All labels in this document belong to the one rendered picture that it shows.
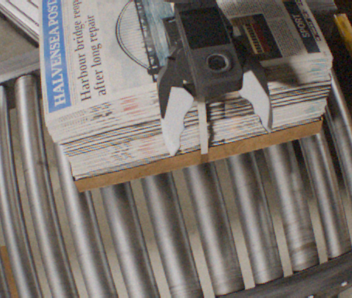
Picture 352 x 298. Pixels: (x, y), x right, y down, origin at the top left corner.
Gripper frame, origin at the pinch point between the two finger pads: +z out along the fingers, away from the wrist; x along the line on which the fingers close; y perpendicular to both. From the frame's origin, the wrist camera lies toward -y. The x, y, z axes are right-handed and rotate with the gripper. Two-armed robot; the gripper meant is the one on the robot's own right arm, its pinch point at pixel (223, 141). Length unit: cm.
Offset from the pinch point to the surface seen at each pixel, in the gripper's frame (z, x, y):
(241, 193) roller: 20.0, -3.2, 13.9
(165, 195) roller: 18.2, 7.7, 15.5
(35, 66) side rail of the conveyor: 2.3, 25.5, 38.3
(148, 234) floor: 77, 15, 72
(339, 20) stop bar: 3.6, -31.2, 34.2
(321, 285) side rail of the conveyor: 30.5, -12.8, -2.2
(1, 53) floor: 35, 55, 132
